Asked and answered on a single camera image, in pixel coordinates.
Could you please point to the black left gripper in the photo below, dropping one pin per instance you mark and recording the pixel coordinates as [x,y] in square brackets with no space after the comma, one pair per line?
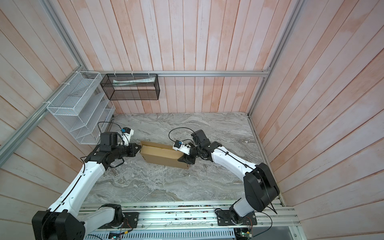
[133,151]

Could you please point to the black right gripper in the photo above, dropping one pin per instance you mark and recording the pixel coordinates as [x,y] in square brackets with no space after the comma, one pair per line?
[184,158]

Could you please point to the brown cardboard box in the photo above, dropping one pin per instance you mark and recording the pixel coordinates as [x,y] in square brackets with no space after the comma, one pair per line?
[161,154]

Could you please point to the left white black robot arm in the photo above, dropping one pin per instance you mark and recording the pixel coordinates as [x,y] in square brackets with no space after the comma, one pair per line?
[61,220]

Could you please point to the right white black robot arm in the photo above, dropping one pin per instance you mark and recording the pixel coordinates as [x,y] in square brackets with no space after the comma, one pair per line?
[259,184]

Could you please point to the white paper in black basket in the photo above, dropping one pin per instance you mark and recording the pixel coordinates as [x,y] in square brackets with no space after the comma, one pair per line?
[134,82]

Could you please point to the left green circuit board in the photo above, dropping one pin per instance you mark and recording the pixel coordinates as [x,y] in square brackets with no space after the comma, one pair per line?
[115,236]

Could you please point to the green circuit board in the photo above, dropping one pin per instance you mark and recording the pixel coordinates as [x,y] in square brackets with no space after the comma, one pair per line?
[115,236]
[242,234]

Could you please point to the right green circuit board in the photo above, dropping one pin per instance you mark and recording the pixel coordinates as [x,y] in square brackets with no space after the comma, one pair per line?
[242,234]

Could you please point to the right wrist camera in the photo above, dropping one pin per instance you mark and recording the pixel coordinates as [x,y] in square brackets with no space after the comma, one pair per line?
[182,147]

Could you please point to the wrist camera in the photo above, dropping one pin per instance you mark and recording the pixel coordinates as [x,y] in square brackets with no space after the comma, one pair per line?
[182,147]
[127,133]

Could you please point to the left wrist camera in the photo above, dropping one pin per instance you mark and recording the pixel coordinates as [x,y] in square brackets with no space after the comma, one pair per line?
[127,133]

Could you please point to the aluminium mounting rail frame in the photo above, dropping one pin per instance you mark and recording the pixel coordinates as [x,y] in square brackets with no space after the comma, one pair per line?
[202,215]

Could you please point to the black wire mesh basket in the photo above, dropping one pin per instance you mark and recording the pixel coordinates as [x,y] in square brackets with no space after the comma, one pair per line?
[148,93]

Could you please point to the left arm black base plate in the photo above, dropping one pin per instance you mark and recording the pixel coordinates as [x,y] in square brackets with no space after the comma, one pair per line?
[129,220]

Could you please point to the white wire mesh shelf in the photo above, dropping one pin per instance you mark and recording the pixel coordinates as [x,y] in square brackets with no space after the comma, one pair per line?
[82,109]

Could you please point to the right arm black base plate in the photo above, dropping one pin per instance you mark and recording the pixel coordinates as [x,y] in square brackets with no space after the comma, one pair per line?
[230,218]

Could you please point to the white slotted cable duct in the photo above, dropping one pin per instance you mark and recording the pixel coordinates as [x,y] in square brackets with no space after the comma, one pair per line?
[182,234]

